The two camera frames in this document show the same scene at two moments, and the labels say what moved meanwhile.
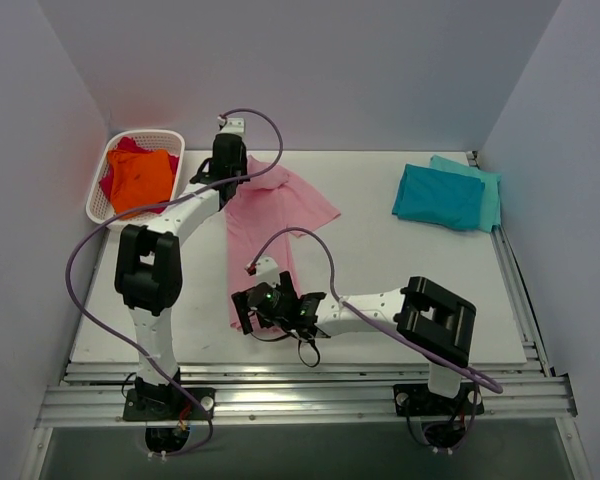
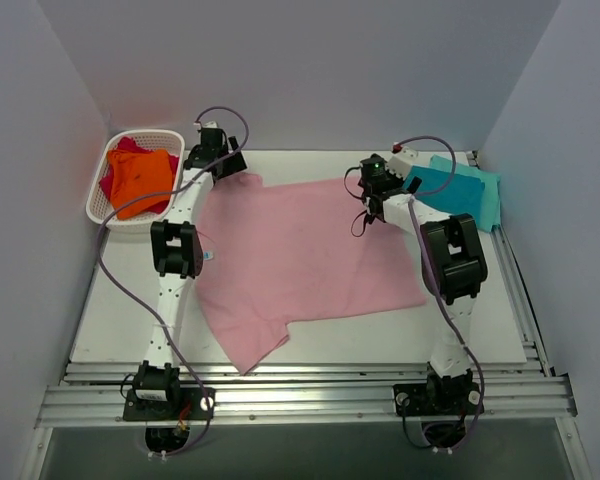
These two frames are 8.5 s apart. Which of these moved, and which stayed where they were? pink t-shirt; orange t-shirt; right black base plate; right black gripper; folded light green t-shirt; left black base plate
Moved: right black gripper; pink t-shirt
Stayed: left black base plate; orange t-shirt; folded light green t-shirt; right black base plate
